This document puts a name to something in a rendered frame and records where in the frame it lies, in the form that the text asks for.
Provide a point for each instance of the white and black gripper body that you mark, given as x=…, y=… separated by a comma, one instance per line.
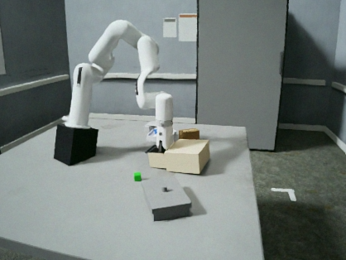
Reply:
x=166, y=135

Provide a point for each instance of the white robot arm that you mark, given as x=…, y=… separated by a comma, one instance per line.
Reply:
x=102, y=57

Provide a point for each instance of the brown cardboard box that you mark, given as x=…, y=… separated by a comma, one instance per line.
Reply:
x=191, y=133

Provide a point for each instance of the green block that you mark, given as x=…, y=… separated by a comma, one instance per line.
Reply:
x=137, y=176

